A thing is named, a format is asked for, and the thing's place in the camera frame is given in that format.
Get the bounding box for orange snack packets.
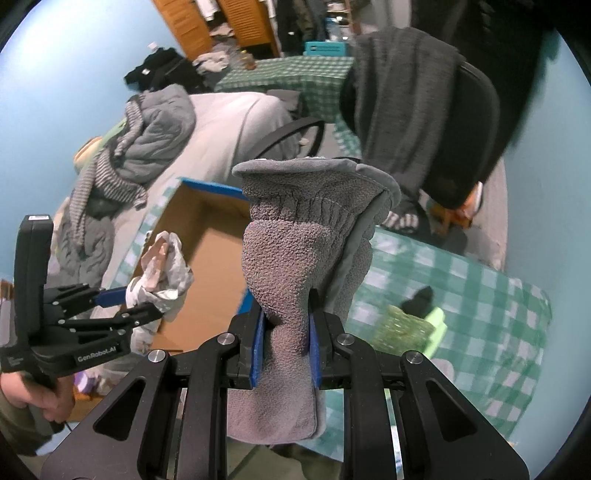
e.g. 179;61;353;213
450;182;484;221

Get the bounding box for person's left hand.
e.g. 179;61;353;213
0;370;77;422

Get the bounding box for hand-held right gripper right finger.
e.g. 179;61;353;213
307;290;529;480

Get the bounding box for green checkered tablecloth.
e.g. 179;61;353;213
111;178;553;462
215;55;357;124

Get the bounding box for lime green cloth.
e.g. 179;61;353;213
422;308;448;357

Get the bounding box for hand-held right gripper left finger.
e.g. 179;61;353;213
41;302;266;480

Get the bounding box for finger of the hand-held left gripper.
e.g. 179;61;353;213
44;284;129;319
50;302;165;339

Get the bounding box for person's olive trousers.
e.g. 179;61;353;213
226;438;343;480

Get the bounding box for black office chair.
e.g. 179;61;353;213
249;60;502;209

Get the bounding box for grey sweater with striped cuffs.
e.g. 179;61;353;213
352;27;468;234

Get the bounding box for blue cardboard box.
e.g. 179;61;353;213
131;178;254;354

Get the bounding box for teal plastic crate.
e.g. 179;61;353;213
305;41;348;58

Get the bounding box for pile of light clothes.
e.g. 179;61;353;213
193;51;230;73

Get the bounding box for grey fleece glove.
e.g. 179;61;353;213
227;157;402;445

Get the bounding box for black clothing pile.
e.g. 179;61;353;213
124;47;213;93

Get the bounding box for grey quilted jacket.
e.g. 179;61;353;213
111;84;197;191

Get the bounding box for wooden wardrobe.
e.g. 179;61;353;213
152;0;282;61

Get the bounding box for green textured scouring cloth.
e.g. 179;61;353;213
372;305;435;357

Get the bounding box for black coat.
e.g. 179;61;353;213
411;0;546;154

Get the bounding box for white cloth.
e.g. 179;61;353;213
124;231;195;324

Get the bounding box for grey knit sweater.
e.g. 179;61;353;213
52;203;117;297

